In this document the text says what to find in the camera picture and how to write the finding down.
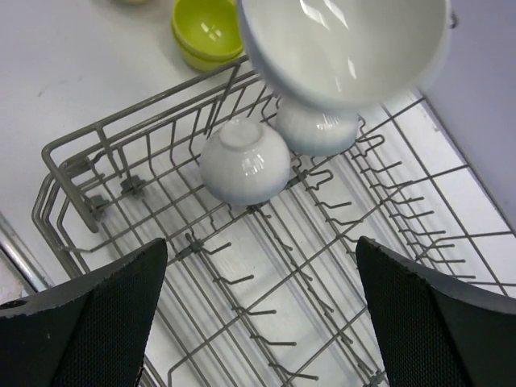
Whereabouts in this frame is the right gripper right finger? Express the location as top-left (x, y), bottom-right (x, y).
top-left (356, 236), bottom-right (515, 386)

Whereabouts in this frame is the white bowl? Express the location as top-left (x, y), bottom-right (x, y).
top-left (235, 0), bottom-right (452, 111)
top-left (199, 119), bottom-right (290, 206)
top-left (275, 98), bottom-right (359, 156)

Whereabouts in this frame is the lime green bowl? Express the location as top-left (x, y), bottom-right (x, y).
top-left (171, 0), bottom-right (243, 60)
top-left (171, 28), bottom-right (243, 72)

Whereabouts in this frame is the floral patterned bowl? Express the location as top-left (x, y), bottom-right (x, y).
top-left (116, 0), bottom-right (149, 6)

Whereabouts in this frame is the grey wire dish rack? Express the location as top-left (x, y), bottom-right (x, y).
top-left (32, 58), bottom-right (515, 386)

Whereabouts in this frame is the white bowl front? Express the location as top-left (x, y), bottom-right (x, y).
top-left (235, 0), bottom-right (452, 111)

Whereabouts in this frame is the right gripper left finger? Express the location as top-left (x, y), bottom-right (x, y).
top-left (1, 238), bottom-right (168, 386)

